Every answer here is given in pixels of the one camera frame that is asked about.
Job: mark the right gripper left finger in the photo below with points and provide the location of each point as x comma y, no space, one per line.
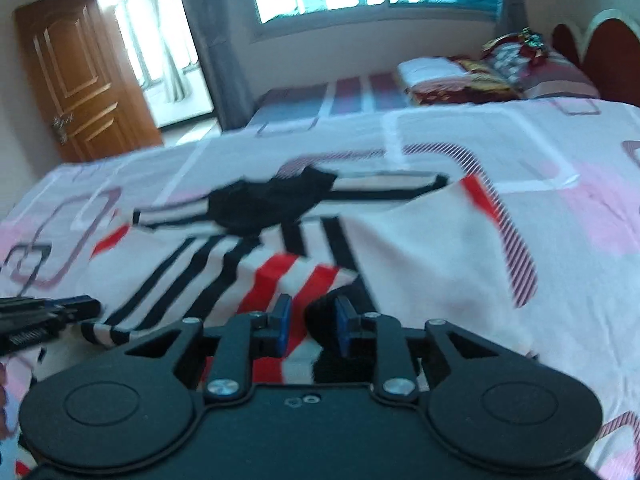
235,346

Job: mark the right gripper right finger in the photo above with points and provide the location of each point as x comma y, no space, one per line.
381,339

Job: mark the striped knit sweater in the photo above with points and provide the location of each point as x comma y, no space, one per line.
411,246

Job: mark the brown wooden door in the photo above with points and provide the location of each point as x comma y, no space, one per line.
83,82

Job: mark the pink patterned bed sheet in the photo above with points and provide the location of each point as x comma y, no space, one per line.
564,174

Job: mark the folded white towel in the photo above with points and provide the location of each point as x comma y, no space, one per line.
421,74

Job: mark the red yellow folded blanket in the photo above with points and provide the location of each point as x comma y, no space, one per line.
485,87

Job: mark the white balcony curtain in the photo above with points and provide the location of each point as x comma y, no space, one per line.
176,87

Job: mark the plaid red pillow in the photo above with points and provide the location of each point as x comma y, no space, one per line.
539,78

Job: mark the colourful toy on pillow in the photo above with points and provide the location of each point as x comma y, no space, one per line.
532,44

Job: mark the grey left curtain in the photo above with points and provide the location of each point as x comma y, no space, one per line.
209,25

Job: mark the red scalloped headboard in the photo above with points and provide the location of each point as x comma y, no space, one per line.
607,52

